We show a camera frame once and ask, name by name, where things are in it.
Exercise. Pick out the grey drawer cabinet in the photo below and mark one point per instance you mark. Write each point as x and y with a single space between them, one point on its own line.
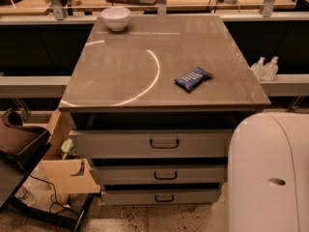
125 82

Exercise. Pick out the white ceramic bowl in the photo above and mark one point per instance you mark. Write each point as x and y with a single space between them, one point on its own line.
116 18

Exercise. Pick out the dark blue snack packet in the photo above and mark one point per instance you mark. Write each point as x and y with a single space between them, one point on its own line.
193 79

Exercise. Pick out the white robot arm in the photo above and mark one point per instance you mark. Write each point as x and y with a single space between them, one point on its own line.
268 174

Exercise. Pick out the beige cardboard piece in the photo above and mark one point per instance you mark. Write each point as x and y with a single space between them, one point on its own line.
69 176

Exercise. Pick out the right clear pump bottle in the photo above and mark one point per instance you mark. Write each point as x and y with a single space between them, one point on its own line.
270 69

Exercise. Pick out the top grey drawer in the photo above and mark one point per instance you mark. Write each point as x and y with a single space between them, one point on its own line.
146 144

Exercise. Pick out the green white small packet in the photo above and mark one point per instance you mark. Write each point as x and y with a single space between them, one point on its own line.
68 149

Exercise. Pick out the middle grey drawer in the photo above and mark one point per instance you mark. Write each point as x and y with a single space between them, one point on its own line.
158 174

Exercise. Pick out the dark brown tray cart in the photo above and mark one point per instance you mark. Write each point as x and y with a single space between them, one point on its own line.
21 149

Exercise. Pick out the bottom grey drawer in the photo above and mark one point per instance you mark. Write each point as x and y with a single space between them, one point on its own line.
161 196

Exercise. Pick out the left clear pump bottle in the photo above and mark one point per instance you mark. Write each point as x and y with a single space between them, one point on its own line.
257 68

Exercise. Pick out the clear pump bottle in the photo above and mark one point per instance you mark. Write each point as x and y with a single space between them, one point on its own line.
270 69
257 68

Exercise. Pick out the grey drawer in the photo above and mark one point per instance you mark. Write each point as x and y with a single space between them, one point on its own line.
158 174
146 144
161 196

